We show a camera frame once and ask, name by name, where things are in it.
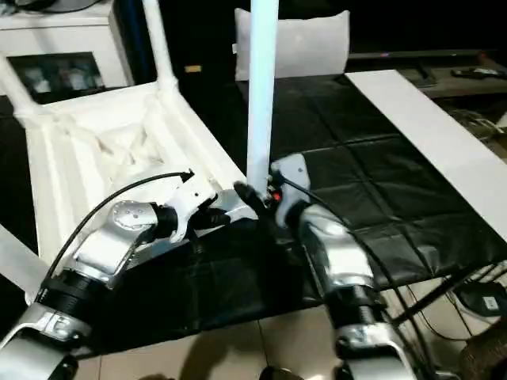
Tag white plastic table leg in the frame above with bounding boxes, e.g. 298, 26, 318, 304
0, 224, 51, 306
245, 0, 281, 196
141, 0, 180, 95
0, 55, 41, 120

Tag white plastic table top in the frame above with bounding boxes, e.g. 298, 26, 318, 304
13, 81, 263, 279

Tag black table mat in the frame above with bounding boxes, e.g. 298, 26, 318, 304
0, 74, 507, 354

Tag grey cushion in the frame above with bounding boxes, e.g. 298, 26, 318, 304
232, 8, 352, 83

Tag white low table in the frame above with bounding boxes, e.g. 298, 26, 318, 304
344, 70, 507, 243

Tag dark robot right foot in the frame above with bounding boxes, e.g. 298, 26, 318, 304
259, 366, 303, 380

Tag black sofa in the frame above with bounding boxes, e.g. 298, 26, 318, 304
110, 0, 507, 83

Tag thin black bar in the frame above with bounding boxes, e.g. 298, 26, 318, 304
347, 50, 485, 60

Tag black wifi router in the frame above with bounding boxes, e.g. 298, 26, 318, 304
453, 279, 507, 318

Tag black remote control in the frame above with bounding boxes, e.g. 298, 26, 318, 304
451, 68, 499, 80

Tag white cabinet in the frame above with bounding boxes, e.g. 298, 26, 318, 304
0, 15, 132, 97

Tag brown woven basket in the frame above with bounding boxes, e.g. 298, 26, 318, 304
458, 329, 507, 380

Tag grey bag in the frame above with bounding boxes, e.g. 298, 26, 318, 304
15, 0, 101, 13

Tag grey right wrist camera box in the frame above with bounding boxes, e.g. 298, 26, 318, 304
269, 154, 311, 194

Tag black metal table frame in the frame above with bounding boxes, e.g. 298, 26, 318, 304
395, 260, 507, 322

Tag tangled white cables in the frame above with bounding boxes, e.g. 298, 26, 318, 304
455, 110, 507, 140

